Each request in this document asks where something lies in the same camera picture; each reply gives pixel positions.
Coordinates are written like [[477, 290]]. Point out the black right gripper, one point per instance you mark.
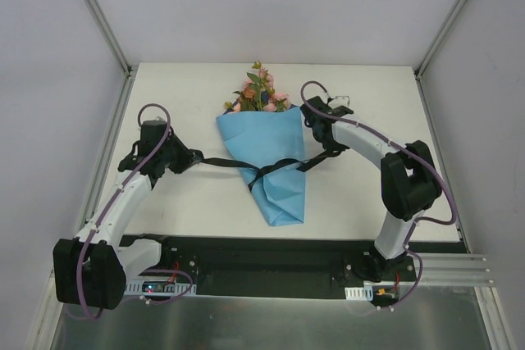
[[326, 143]]

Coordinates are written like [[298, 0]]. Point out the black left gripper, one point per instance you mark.
[[185, 157]]

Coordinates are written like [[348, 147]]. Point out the black ribbon gold lettering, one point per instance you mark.
[[261, 172]]

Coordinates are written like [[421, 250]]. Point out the fake flower stem pink roses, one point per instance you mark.
[[273, 101]]

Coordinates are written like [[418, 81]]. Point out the blue wrapping paper sheet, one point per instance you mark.
[[263, 138]]

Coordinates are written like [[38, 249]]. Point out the fake flower stem orange blooms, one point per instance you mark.
[[249, 98]]

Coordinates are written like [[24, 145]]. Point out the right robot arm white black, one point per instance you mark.
[[409, 185]]

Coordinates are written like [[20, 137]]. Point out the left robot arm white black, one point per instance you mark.
[[92, 269]]

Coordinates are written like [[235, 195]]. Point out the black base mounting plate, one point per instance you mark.
[[277, 268]]

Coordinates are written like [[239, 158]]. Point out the left white cable duct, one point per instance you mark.
[[157, 288]]

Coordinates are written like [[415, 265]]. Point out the white cable duct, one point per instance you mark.
[[157, 288], [364, 293]]

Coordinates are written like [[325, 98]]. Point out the right white cable duct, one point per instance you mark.
[[364, 293]]

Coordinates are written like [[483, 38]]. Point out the left aluminium frame post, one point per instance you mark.
[[109, 36]]

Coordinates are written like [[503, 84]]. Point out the aluminium frame post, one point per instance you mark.
[[109, 36], [446, 26]]

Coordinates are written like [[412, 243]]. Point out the aluminium front rail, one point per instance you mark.
[[434, 269]]

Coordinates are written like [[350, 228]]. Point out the right aluminium frame post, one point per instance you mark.
[[446, 26]]

